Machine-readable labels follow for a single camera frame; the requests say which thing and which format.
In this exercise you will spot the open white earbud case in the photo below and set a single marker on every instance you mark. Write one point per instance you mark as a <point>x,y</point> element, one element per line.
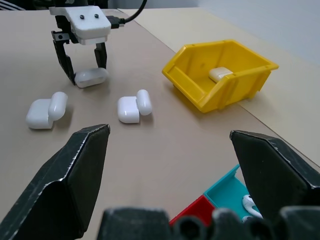
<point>41,113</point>
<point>128,110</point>

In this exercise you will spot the white earbud case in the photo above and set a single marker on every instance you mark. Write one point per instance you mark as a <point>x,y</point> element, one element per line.
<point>128,110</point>
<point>218,74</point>
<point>90,77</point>
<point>41,113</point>

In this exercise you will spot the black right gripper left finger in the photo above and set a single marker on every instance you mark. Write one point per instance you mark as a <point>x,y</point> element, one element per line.
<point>62,195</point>

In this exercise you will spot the white earbud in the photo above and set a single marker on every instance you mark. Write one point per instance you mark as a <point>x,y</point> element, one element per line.
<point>247,218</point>
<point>248,203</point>

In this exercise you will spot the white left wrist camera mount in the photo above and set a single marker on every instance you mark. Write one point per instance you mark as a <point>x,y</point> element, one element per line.
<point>90,22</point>

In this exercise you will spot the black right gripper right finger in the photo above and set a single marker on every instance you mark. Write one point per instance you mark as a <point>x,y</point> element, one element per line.
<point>277,175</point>

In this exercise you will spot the teal plastic tray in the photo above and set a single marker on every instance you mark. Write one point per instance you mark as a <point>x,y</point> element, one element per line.
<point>228,192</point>

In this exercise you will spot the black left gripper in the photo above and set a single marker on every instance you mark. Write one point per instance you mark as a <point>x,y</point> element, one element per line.
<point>63,30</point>

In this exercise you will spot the red plastic tray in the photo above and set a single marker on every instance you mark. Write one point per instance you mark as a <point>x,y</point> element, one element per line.
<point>197,210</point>

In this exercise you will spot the yellow plastic bin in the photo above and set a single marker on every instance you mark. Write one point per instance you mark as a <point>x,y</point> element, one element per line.
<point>225,92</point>

